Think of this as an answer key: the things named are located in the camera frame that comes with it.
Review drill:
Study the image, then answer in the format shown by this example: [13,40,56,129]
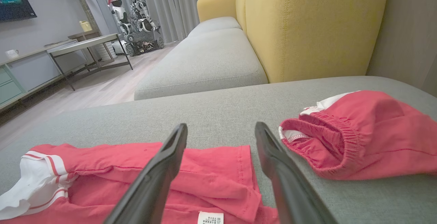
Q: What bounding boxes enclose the grey metal-legged table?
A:
[47,33,134,92]

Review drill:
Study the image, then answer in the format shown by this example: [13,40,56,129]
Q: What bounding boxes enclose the red and white jersey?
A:
[0,142,279,224]

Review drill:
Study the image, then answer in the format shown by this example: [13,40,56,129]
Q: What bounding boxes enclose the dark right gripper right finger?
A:
[254,122,339,224]

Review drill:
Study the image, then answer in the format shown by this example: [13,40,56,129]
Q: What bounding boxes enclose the grey fabric ottoman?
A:
[0,76,437,224]

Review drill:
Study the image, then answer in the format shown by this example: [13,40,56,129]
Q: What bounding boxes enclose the white humanoid robot red hat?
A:
[107,0,134,36]

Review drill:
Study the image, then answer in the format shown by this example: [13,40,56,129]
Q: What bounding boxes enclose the grey and yellow sofa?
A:
[134,0,389,101]

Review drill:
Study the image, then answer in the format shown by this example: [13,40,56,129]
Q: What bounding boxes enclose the white ribbed appliance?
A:
[94,42,115,61]

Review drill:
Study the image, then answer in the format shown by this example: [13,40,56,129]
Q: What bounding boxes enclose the grey curtain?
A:
[85,0,250,44]

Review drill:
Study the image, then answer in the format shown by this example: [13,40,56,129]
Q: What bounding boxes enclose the white rounded appliance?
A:
[112,41,128,56]

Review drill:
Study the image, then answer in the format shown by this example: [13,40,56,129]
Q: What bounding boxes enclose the red shorts with white band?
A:
[278,90,437,181]

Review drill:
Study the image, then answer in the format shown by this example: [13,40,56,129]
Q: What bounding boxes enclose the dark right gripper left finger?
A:
[103,123,188,224]

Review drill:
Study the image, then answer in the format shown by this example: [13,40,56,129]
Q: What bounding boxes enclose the long grey tv cabinet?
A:
[0,39,90,112]

